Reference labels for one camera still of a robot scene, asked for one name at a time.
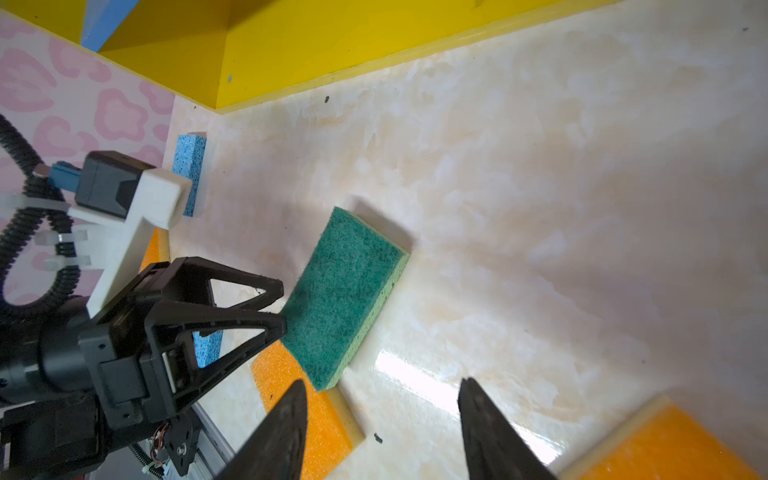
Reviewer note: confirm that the blue sponge front left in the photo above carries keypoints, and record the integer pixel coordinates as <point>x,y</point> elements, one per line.
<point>207,348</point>

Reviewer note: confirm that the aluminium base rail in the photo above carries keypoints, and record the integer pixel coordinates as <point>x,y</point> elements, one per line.
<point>204,438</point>

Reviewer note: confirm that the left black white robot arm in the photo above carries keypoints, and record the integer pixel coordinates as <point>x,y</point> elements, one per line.
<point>78,386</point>

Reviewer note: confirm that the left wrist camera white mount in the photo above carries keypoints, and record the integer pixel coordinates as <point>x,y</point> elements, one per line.
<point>119,202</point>

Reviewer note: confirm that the blue sponge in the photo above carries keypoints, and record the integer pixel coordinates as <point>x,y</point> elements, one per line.
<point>207,348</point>
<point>187,162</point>

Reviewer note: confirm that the yellow shelf with coloured boards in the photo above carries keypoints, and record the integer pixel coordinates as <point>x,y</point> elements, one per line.
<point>227,55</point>

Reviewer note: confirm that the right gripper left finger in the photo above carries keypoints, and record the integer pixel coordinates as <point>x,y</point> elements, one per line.
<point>276,448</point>

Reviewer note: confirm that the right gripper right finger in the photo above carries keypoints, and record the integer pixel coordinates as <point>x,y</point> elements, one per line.
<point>493,448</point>

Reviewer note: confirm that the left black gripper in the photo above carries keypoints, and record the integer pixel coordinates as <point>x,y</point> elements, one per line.
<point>139,345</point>

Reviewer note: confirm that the green sponge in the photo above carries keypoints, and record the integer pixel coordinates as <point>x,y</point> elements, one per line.
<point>349,277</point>

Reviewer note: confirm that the blue sponge far left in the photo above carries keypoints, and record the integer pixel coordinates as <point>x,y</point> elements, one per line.
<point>187,162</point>

